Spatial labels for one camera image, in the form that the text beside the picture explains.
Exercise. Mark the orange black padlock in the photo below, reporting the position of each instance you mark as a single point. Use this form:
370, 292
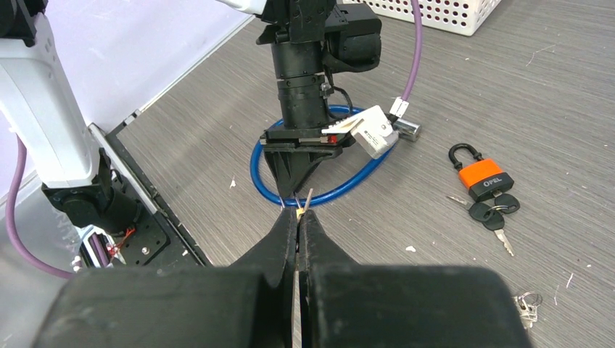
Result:
483, 178

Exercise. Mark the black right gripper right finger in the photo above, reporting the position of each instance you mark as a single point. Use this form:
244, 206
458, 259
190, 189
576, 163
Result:
346, 304

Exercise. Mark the silver key bunch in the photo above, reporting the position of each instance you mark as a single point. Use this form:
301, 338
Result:
299, 203

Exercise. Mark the white perforated plastic basket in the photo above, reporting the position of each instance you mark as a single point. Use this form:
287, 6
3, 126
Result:
462, 17

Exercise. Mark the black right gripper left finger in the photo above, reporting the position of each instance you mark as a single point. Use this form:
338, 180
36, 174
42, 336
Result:
246, 304

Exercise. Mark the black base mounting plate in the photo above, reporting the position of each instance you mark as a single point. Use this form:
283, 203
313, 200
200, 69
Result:
155, 238

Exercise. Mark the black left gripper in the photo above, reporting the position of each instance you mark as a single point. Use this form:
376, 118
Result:
293, 154

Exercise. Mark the black headed key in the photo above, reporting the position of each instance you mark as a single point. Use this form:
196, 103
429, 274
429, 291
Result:
491, 216

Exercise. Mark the small silver key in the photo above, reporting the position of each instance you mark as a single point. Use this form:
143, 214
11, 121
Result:
527, 305

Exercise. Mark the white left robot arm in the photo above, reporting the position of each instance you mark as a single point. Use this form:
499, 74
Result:
69, 65

